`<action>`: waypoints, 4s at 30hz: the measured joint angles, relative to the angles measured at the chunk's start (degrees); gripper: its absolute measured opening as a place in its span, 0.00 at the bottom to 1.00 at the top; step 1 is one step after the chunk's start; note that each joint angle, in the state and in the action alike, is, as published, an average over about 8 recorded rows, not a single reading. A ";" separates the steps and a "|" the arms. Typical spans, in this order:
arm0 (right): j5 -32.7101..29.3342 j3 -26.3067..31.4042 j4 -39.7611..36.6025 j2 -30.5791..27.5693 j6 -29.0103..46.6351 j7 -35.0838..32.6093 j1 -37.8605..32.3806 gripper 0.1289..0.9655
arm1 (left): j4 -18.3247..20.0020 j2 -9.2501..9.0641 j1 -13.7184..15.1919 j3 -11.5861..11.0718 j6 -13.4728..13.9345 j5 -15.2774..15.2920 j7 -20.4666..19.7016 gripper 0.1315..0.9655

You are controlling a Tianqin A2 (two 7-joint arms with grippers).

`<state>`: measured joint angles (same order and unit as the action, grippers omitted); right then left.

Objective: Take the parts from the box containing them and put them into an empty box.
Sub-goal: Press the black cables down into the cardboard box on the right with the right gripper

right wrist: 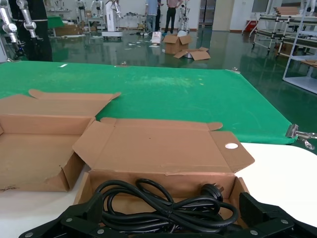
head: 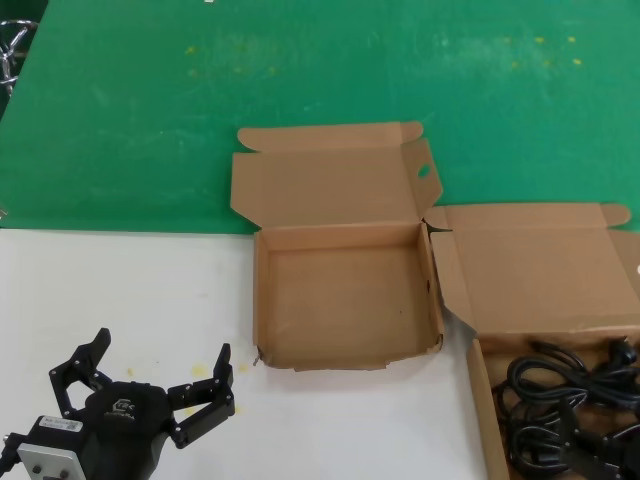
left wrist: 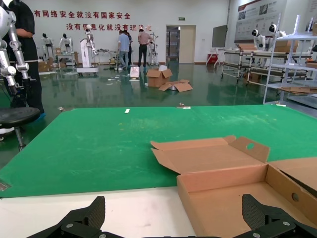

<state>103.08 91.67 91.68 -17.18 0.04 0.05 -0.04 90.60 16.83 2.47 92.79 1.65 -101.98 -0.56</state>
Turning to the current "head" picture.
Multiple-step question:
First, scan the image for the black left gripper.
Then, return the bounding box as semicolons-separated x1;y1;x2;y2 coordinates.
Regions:
48;327;236;480

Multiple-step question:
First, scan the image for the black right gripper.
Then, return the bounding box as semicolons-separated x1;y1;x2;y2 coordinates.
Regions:
557;397;640;480

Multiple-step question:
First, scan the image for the brown cardboard box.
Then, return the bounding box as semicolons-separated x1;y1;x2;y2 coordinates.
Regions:
422;202;640;480

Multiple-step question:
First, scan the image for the cardboard box with holed flap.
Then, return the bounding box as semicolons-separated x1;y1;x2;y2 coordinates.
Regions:
229;120;446;373

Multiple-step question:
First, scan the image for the green table mat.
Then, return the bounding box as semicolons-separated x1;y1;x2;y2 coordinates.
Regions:
0;0;640;236

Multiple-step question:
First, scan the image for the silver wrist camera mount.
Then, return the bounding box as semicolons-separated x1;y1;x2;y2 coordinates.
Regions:
17;446;81;480

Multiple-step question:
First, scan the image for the chrome metal frame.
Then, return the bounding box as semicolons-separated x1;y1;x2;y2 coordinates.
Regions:
0;19;37;96

